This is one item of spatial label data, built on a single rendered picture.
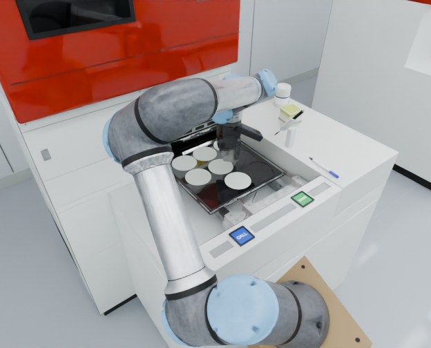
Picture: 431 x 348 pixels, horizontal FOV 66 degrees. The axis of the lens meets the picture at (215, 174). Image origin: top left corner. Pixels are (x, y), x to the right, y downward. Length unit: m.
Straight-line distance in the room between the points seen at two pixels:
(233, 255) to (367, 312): 1.28
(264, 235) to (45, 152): 0.75
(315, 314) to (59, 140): 0.92
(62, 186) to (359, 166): 1.08
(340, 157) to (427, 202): 1.64
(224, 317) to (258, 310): 0.07
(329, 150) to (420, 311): 1.18
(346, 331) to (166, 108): 0.56
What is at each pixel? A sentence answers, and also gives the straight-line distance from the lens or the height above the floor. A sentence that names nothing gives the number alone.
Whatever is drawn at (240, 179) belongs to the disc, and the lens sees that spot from 1.26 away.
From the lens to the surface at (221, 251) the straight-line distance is 0.95.
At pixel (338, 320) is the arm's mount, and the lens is 0.78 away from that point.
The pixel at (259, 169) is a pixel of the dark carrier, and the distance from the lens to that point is 1.32.
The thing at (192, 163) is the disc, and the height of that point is 0.90.
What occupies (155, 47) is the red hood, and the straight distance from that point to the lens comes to 1.16.
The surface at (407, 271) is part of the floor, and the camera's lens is 2.38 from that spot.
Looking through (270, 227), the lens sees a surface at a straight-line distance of 1.02.
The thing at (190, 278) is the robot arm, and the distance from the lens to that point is 0.70.
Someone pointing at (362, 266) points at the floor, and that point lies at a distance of 2.28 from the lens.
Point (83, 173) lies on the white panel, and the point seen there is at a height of 0.95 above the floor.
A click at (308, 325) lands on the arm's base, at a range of 0.74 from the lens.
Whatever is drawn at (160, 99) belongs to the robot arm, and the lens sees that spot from 0.66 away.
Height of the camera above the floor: 1.71
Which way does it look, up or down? 39 degrees down
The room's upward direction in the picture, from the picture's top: straight up
